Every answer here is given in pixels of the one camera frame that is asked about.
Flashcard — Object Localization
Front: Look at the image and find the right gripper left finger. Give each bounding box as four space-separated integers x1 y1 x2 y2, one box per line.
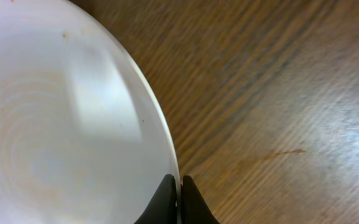
135 174 177 224

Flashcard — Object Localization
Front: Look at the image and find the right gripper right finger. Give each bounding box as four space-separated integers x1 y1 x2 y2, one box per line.
181 175 220 224

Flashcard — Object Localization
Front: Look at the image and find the white plate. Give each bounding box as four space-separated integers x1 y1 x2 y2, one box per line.
0 0 179 223

